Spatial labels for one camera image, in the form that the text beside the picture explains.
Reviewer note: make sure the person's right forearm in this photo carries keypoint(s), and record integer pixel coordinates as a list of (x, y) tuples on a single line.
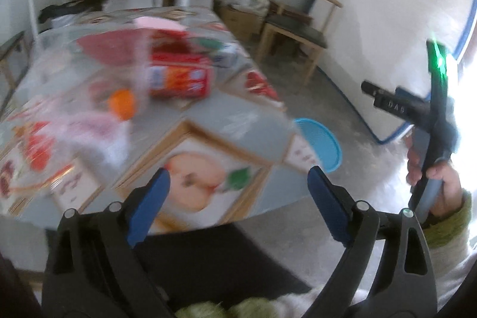
[(454, 251)]

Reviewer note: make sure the orange fruit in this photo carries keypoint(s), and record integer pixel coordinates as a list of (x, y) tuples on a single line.
[(121, 103)]

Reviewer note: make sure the red snack bag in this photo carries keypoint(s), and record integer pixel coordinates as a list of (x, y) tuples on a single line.
[(179, 76)]

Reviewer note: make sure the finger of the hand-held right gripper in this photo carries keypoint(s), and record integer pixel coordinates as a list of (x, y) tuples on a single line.
[(391, 102)]

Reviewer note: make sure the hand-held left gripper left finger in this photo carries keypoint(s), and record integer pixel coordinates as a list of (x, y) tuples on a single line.
[(149, 206)]

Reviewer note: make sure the cardboard box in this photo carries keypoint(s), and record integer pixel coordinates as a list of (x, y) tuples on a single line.
[(238, 20)]

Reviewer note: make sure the person's right hand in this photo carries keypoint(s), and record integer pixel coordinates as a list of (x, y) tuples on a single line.
[(449, 187)]

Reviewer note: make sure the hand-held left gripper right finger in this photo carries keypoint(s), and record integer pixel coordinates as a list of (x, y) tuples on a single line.
[(328, 206)]

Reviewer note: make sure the blue plastic basket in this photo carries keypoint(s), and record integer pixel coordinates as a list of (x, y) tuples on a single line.
[(320, 146)]

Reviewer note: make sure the fruit print tablecloth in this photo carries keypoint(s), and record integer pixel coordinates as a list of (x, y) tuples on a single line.
[(231, 117)]

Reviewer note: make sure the clear plastic bag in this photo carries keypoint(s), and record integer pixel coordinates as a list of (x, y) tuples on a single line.
[(85, 117)]

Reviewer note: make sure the wooden chair with dark seat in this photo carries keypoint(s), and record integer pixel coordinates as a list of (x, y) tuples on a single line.
[(298, 29)]

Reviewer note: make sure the pink sponge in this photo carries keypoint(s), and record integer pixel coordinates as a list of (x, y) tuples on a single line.
[(156, 22)]

